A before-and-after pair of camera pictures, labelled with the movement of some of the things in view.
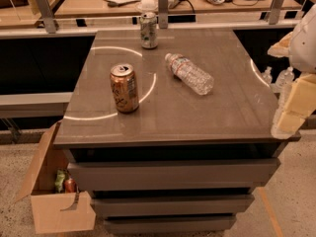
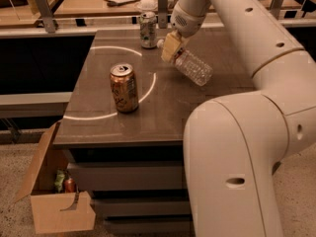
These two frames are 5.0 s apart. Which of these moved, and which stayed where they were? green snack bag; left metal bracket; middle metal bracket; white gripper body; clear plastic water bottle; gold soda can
Moved: clear plastic water bottle; white gripper body
Stayed: left metal bracket; green snack bag; gold soda can; middle metal bracket
